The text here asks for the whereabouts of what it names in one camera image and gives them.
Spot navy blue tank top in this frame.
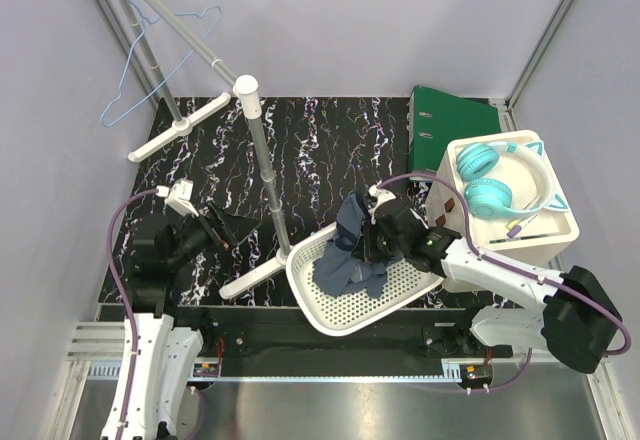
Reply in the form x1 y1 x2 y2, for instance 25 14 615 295
312 193 401 299

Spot white perforated plastic basket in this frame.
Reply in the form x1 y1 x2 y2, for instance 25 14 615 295
286 194 442 337

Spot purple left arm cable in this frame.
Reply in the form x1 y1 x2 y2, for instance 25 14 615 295
108 188 209 440

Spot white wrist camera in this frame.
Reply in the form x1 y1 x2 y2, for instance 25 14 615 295
365 185 398 214
155 179 199 217

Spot teal cat-ear headphones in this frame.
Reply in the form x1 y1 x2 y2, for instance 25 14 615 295
456 140 570 220

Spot green ring binder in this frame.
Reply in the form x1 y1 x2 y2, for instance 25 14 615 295
407 86 501 173

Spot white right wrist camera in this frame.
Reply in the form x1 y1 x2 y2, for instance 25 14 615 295
365 185 398 214

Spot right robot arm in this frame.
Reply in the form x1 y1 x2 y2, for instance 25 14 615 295
357 196 623 374

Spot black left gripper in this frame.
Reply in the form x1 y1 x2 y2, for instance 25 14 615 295
167 199 260 268

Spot white clothes rack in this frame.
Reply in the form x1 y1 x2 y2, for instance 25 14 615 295
119 0 292 300

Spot light blue wire hanger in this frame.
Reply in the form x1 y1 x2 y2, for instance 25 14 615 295
100 0 222 128

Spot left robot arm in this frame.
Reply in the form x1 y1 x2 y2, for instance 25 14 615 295
101 203 260 439

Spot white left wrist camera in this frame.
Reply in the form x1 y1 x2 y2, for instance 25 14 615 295
155 179 199 217

